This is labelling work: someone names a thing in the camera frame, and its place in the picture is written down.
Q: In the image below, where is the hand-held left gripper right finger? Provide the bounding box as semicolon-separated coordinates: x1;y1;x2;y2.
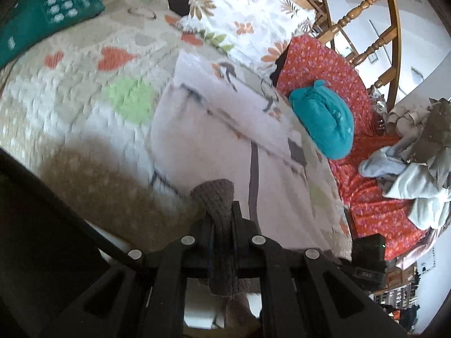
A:
231;201;409;338

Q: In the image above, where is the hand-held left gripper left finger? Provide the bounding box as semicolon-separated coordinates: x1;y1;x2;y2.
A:
39;214;214;338

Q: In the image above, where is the brown knitted sock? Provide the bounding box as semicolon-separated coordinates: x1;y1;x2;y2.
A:
190;179;255;301

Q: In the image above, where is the wooden shelf with items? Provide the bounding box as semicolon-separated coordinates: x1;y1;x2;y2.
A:
369;267;423;332

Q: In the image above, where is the white box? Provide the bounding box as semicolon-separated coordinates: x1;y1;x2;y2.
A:
183;278;227;330

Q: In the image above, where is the white garment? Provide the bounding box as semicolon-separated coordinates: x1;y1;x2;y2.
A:
383;164;451;230

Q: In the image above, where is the light blue garment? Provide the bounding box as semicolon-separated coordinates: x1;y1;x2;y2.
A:
359;145;406;188

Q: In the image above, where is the white printed cloth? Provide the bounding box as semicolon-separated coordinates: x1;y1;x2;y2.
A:
146;51;353;256

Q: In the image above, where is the beige garment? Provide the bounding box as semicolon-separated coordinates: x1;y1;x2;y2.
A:
385;108;430;139

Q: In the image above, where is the teal cloth bundle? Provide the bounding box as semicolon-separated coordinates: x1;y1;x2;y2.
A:
289;80;355;160

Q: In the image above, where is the olive brown garment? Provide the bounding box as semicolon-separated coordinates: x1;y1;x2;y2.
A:
410;98;451;165

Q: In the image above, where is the red floral sheet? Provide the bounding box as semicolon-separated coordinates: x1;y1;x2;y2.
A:
276;35;437;262

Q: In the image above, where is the quilted heart pattern bedspread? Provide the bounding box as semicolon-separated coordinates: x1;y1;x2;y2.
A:
0;0;353;262

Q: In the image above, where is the white floral pillow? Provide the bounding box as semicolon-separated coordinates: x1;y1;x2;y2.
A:
178;0;317;78

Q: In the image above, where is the wooden spindle headboard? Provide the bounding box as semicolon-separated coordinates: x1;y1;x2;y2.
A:
286;0;403;113

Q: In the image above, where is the green printed cushion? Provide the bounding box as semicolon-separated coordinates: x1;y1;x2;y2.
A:
0;0;105;72

